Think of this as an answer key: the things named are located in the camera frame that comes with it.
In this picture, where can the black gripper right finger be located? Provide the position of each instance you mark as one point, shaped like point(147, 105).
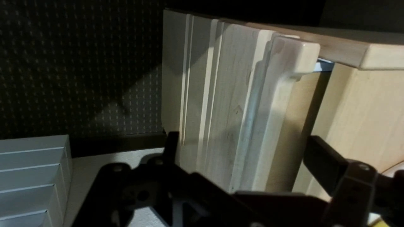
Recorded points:
point(336, 168)

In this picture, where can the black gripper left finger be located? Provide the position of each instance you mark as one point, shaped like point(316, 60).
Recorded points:
point(172, 147)

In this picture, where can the thin wooden cabinet drawer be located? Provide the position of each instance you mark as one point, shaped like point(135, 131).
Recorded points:
point(286, 109)

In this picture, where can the light wooden drawer cabinet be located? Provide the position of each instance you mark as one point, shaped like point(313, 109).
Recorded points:
point(370, 109)

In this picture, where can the medium wooden cabinet drawer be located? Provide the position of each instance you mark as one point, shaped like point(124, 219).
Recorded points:
point(228, 102)

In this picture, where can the white ribbed radiator unit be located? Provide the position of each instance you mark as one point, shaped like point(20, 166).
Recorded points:
point(29, 181)

